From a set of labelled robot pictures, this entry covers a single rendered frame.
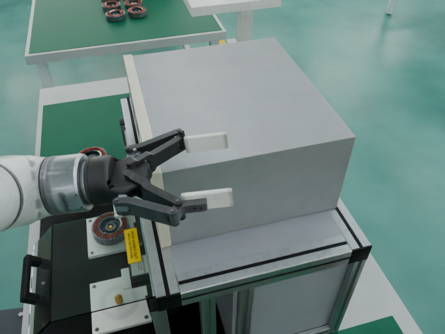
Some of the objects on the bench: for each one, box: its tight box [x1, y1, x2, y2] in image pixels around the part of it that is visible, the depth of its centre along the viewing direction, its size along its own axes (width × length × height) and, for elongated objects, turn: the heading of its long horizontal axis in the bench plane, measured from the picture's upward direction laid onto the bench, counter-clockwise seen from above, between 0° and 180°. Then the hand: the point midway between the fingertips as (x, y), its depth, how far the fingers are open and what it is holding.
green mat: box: [40, 93, 130, 160], centre depth 173 cm, size 94×61×1 cm, turn 106°
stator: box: [78, 146, 107, 158], centre depth 156 cm, size 11×11×4 cm
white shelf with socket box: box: [183, 0, 281, 44], centre depth 183 cm, size 35×37×46 cm
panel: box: [216, 292, 238, 334], centre depth 116 cm, size 1×66×30 cm, turn 16°
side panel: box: [236, 259, 367, 334], centre depth 97 cm, size 28×3×32 cm, turn 106°
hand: (222, 167), depth 63 cm, fingers open, 13 cm apart
